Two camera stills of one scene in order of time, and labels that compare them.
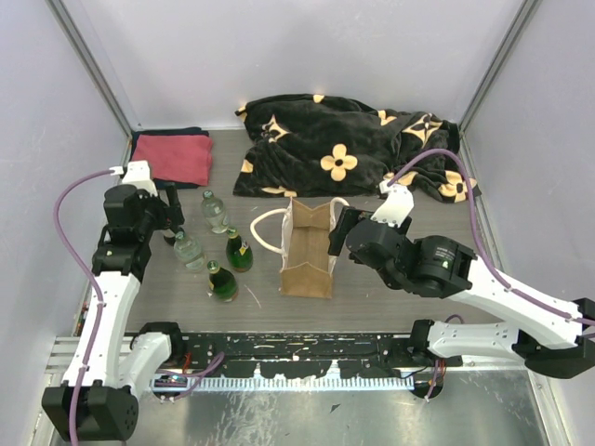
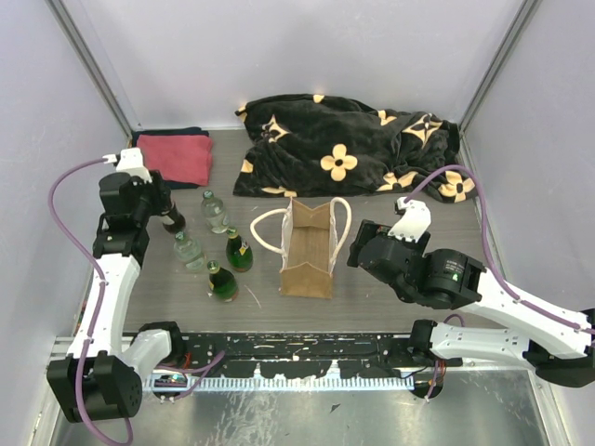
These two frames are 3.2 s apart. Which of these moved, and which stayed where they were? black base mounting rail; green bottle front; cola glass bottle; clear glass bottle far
Moved: cola glass bottle
Stayed: clear glass bottle far; black base mounting rail; green bottle front
